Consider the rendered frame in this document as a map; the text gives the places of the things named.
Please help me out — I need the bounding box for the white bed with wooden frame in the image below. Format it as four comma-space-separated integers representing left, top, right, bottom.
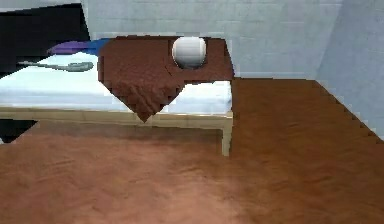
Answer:
0, 51, 234, 158

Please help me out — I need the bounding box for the white ball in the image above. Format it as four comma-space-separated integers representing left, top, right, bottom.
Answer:
171, 36, 208, 70

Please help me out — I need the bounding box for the brown blanket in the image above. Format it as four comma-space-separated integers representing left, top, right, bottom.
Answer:
97, 35, 234, 124

